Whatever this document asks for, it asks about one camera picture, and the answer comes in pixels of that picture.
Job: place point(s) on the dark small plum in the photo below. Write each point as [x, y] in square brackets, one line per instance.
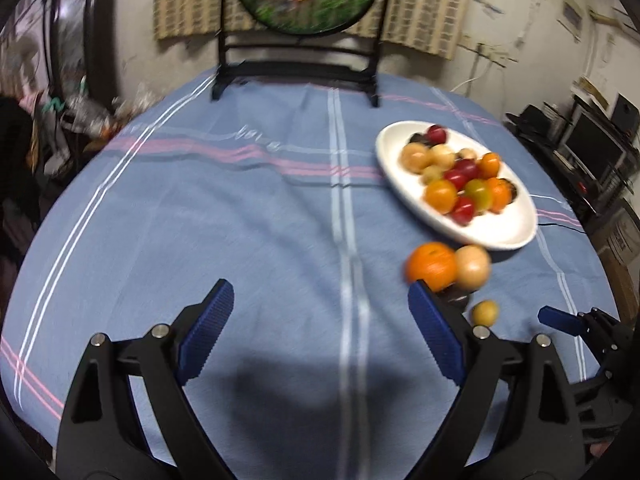
[457, 298]

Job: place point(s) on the large orange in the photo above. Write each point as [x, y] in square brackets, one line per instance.
[489, 166]

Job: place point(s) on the blue striped tablecloth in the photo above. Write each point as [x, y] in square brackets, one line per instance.
[320, 372]

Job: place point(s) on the round painted screen on stand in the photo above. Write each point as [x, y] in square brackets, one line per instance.
[299, 25]

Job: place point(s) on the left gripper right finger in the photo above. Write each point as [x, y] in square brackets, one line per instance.
[443, 329]

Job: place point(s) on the black speaker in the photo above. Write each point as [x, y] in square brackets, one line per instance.
[626, 118]

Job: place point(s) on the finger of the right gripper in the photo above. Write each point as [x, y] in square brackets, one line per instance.
[560, 318]

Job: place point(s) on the dark plum on plate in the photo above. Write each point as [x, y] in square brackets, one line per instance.
[419, 138]

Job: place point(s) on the cardboard box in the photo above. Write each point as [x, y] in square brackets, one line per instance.
[615, 237]

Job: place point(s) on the yellow orange tomato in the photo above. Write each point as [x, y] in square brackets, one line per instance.
[441, 195]

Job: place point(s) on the black hat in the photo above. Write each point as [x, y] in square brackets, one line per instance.
[531, 120]

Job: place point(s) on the dark framed mirror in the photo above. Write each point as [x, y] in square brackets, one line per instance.
[81, 51]

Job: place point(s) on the black metal desk rack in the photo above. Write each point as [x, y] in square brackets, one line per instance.
[598, 196]

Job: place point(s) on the computer monitor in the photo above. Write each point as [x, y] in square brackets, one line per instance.
[593, 147]

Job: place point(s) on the green yellow tomato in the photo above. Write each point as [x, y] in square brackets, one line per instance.
[479, 192]

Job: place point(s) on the large orange mandarin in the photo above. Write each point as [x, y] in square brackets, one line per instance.
[499, 195]

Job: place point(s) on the tan fruit on plate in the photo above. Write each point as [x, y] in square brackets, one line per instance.
[415, 157]

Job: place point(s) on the cream apple-shaped fruit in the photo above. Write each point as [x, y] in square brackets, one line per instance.
[443, 156]

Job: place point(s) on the red cherry tomato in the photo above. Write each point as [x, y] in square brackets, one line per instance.
[464, 211]

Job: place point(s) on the woven bamboo curtain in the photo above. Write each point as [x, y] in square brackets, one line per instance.
[429, 26]

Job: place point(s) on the small orange mandarin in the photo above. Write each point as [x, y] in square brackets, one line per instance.
[434, 263]

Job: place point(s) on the red plum on plate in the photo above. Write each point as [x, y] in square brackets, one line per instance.
[436, 134]

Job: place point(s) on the beige round fruit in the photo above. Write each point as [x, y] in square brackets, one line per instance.
[473, 267]

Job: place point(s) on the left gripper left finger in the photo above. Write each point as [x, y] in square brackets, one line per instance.
[198, 328]

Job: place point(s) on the white oval plate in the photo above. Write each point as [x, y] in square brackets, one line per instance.
[513, 229]

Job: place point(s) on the small yellow-green fruit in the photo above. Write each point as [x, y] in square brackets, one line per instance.
[430, 174]
[485, 313]

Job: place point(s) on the dark brown passion fruit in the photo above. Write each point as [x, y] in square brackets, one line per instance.
[513, 190]

